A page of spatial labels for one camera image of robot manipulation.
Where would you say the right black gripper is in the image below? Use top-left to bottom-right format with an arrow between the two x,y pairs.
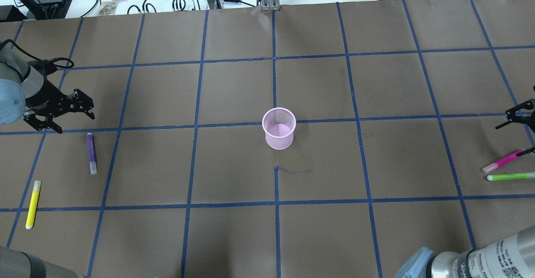
495,98 -> 535,158

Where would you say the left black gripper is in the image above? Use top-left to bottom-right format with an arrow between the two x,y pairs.
23,84 -> 95,134

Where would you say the purple highlighter pen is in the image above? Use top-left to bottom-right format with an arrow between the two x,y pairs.
86,133 -> 97,175

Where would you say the pink highlighter pen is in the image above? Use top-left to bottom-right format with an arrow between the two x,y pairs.
482,150 -> 524,173

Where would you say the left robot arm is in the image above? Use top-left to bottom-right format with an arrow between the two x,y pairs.
0,39 -> 95,278

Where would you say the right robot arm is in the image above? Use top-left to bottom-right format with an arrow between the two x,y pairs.
394,99 -> 535,278

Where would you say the pink mesh cup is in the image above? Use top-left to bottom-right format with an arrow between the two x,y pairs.
261,108 -> 297,150

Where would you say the green highlighter pen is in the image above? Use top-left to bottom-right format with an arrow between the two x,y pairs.
487,172 -> 535,181

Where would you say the yellow highlighter pen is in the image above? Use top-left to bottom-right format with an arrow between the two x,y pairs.
25,180 -> 42,229

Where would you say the black camera stand base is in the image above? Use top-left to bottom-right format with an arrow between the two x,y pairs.
0,0 -> 73,23

